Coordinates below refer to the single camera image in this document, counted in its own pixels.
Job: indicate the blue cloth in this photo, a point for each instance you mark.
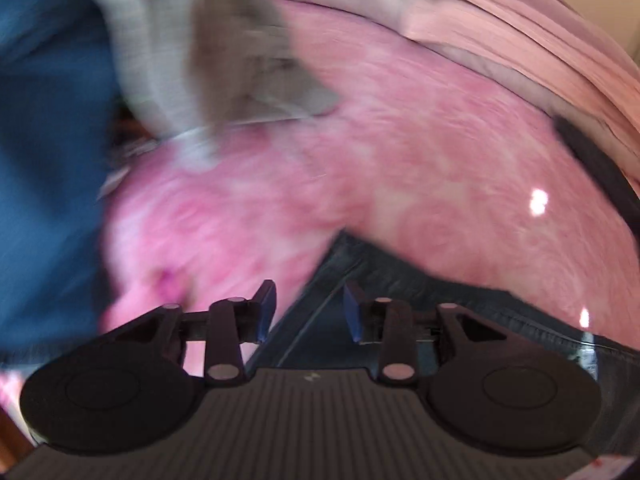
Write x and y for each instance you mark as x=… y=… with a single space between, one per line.
x=45 y=160

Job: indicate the pink striped pillow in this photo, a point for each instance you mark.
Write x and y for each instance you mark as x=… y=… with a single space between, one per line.
x=525 y=20

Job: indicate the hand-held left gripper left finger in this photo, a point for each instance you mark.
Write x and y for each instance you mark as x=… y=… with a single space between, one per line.
x=265 y=310

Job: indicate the pink patterned blanket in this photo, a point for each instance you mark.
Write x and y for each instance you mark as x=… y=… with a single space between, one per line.
x=400 y=160

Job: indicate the grey beige cloth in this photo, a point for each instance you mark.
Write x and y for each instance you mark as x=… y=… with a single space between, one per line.
x=165 y=35

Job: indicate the dark cloth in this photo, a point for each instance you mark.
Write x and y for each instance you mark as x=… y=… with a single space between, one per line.
x=595 y=160

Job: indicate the dark denim pants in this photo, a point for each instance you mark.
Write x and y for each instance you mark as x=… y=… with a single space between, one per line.
x=400 y=280

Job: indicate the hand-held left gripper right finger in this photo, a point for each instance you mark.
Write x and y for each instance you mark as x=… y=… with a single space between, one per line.
x=352 y=316

